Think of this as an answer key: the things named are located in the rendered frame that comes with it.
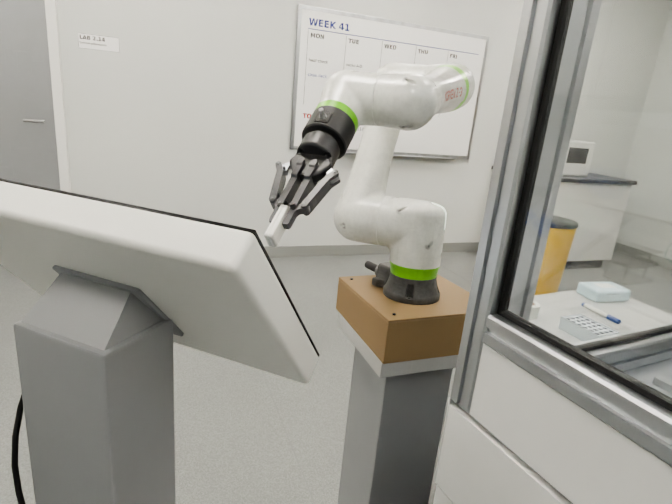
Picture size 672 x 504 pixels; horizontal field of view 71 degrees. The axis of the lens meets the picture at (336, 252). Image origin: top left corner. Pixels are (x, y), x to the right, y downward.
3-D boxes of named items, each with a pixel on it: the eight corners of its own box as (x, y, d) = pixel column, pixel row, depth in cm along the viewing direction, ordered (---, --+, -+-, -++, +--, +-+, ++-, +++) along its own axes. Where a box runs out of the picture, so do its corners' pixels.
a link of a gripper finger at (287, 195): (306, 157, 85) (299, 156, 86) (279, 203, 80) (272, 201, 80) (311, 173, 89) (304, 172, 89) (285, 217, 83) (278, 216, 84)
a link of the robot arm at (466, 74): (430, 106, 138) (434, 61, 134) (475, 108, 134) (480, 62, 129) (414, 113, 123) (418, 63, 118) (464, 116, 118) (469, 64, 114)
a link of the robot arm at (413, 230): (387, 261, 132) (394, 193, 127) (443, 271, 126) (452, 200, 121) (372, 272, 120) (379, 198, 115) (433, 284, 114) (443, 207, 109)
